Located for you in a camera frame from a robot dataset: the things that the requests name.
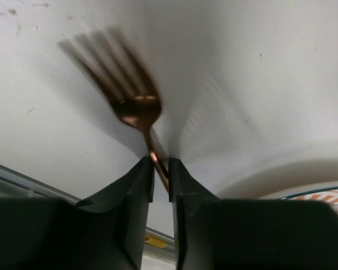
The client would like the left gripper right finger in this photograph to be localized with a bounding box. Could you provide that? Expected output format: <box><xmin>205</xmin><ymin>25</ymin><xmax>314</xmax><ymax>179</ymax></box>
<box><xmin>168</xmin><ymin>158</ymin><xmax>338</xmax><ymax>269</ymax></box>

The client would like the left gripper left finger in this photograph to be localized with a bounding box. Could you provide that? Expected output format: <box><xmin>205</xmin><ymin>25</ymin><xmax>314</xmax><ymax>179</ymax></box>
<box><xmin>0</xmin><ymin>157</ymin><xmax>154</xmax><ymax>269</ymax></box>

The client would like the patterned glass plate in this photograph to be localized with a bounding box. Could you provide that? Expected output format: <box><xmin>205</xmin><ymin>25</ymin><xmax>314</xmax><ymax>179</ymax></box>
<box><xmin>261</xmin><ymin>181</ymin><xmax>338</xmax><ymax>214</ymax></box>

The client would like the copper fork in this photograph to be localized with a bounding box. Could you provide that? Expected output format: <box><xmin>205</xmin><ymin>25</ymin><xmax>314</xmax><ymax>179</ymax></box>
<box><xmin>58</xmin><ymin>27</ymin><xmax>170</xmax><ymax>191</ymax></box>

